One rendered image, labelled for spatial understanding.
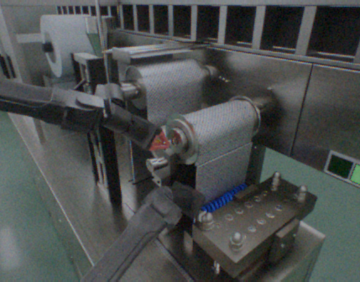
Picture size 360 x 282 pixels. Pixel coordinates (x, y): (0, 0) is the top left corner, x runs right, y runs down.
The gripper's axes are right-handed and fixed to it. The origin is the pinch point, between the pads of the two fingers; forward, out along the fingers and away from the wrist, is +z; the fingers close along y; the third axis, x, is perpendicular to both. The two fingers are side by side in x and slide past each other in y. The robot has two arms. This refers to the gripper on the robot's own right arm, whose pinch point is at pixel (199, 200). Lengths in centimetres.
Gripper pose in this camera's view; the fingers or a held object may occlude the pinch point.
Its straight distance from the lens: 80.0
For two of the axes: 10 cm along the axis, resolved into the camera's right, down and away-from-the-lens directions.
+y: 7.5, 3.7, -5.5
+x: 4.2, -9.1, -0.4
